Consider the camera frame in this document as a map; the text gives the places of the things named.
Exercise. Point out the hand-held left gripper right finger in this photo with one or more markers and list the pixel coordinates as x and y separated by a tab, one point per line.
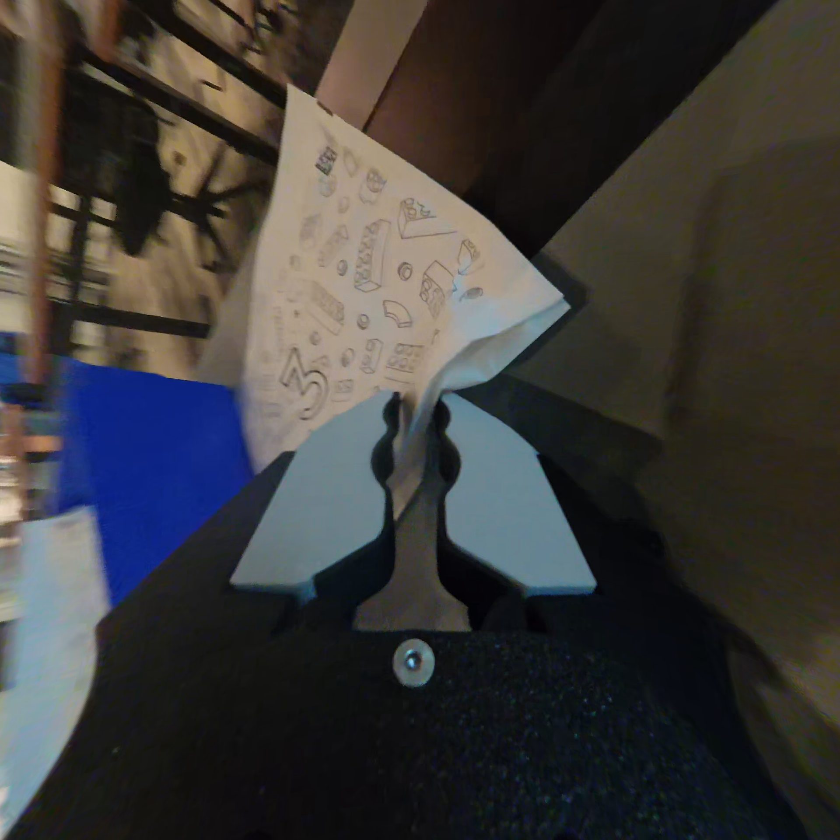
518	512

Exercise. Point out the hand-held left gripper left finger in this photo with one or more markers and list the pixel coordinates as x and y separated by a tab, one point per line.
315	512

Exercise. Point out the blue plastic bin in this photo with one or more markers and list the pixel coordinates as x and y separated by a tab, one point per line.
157	459

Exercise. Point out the grey desk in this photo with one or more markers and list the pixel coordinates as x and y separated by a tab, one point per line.
722	328

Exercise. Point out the black office chair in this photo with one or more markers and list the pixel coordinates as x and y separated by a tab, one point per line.
141	216

